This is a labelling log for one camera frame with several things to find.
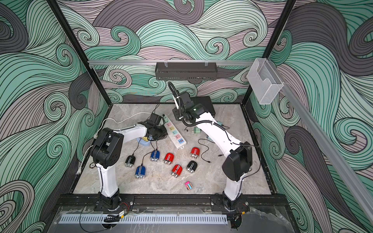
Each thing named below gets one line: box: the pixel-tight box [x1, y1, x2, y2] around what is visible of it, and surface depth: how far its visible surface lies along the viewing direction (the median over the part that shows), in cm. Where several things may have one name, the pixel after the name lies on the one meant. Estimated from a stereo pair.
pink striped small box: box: [184, 181, 194, 191], surface depth 78 cm
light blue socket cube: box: [136, 137, 152, 147], surface depth 96 cm
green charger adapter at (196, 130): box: [193, 127, 201, 134], surface depth 103 cm
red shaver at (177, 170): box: [170, 164, 183, 178], surface depth 84 cm
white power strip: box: [163, 116, 187, 150], surface depth 99 cm
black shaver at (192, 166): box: [186, 160, 198, 174], surface depth 85 cm
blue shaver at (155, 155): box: [150, 149, 161, 162], surface depth 89 cm
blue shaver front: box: [135, 165, 147, 179], surface depth 83 cm
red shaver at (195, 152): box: [189, 147, 201, 159], surface depth 91 cm
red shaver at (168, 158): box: [163, 152, 175, 166], surface depth 89 cm
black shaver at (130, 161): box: [124, 155, 136, 168], surface depth 87 cm
